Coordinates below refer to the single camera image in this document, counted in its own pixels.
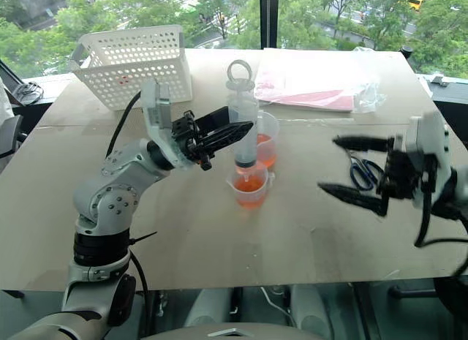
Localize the black tangled cables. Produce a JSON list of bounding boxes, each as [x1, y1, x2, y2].
[[15, 81, 45, 107]]

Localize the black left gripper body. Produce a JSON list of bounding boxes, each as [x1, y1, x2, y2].
[[170, 110, 216, 172]]

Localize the clear cup with red liquid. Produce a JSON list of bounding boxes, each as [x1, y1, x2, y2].
[[225, 163, 276, 210], [254, 111, 281, 170]]

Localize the clear crumpled plastic bag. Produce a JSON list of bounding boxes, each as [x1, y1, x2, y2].
[[351, 45, 388, 116]]

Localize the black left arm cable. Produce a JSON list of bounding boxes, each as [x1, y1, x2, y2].
[[105, 90, 151, 301]]

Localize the grey robot torso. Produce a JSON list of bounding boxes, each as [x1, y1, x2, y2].
[[144, 320, 325, 340]]

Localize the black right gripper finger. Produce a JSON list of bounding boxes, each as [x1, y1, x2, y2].
[[317, 182, 389, 219], [331, 134, 396, 153]]

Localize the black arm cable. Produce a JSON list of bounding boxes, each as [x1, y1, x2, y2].
[[414, 173, 468, 281], [105, 90, 151, 301]]

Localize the clear bag with red contents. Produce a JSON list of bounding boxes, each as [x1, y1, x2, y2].
[[253, 46, 356, 114]]

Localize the blue handled scissors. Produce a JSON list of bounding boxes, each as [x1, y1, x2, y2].
[[348, 148, 385, 192]]

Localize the black window frame post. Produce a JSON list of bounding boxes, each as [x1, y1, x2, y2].
[[259, 0, 278, 50]]

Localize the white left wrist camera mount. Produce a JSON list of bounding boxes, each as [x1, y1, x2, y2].
[[140, 78, 195, 172]]

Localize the grey rounded robot leg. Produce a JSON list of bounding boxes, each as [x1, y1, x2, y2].
[[181, 287, 235, 328], [290, 284, 334, 338]]

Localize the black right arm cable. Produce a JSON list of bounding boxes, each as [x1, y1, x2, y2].
[[414, 173, 468, 281]]

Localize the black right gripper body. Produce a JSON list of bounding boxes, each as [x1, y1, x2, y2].
[[377, 134, 439, 201]]

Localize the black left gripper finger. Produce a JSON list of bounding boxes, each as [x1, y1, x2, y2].
[[196, 121, 255, 157], [192, 107, 233, 134]]

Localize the thin white cable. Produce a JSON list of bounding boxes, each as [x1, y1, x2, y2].
[[258, 285, 295, 328]]

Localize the white perforated plastic basket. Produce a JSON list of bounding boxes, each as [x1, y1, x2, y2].
[[68, 24, 194, 112]]

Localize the large clear plastic syringe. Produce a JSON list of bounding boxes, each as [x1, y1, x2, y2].
[[224, 58, 259, 184]]

